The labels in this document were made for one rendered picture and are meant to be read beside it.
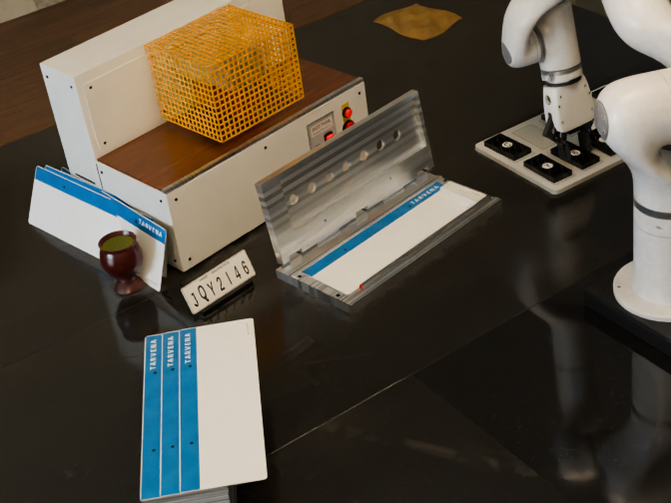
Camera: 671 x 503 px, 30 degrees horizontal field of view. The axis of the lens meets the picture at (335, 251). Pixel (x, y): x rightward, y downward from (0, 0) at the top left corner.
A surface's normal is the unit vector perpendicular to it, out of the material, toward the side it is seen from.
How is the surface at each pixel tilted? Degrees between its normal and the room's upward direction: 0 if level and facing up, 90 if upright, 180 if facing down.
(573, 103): 78
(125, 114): 90
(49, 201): 63
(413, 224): 0
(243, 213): 90
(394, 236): 0
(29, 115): 0
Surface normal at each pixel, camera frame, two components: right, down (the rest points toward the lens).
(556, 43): 0.18, 0.36
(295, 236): 0.68, 0.19
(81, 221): -0.66, 0.05
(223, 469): -0.12, -0.82
